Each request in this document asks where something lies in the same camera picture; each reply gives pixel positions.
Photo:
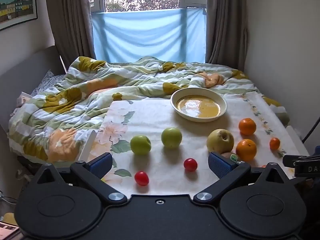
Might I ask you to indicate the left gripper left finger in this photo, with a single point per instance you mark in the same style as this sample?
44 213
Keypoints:
89 176

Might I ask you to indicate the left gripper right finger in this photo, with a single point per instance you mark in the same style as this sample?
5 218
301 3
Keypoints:
230 175

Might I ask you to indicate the brown kiwi with sticker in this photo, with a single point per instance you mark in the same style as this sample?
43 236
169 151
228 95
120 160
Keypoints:
231 156

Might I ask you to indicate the orange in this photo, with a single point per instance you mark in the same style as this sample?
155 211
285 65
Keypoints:
246 150
247 126

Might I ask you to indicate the yellow pear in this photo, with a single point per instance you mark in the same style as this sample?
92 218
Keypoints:
220 141

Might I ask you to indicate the red cherry tomato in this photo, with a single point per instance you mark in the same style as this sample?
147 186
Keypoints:
142 178
190 165

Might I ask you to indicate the small mandarin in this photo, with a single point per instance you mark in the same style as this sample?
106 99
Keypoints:
274 144

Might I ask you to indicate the green apple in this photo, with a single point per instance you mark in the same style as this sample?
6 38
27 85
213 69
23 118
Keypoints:
140 145
171 137

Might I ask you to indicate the floral striped quilt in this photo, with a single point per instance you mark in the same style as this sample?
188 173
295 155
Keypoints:
55 124

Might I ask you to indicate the cream bowl with duck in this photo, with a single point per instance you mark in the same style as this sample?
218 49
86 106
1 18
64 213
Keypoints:
198 104

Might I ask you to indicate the grey headboard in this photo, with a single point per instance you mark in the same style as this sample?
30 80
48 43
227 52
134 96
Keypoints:
26 76

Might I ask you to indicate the right brown curtain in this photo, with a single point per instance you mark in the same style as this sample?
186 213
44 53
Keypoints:
226 41

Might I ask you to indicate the brown curtain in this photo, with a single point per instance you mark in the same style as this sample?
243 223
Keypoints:
71 25
226 41

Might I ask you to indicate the light blue window cloth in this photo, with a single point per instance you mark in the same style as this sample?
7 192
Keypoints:
177 35

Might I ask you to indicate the left brown curtain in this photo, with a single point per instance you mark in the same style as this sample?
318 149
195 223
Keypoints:
71 25

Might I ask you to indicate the framed picture on wall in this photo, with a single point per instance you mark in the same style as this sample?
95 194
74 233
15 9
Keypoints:
14 12

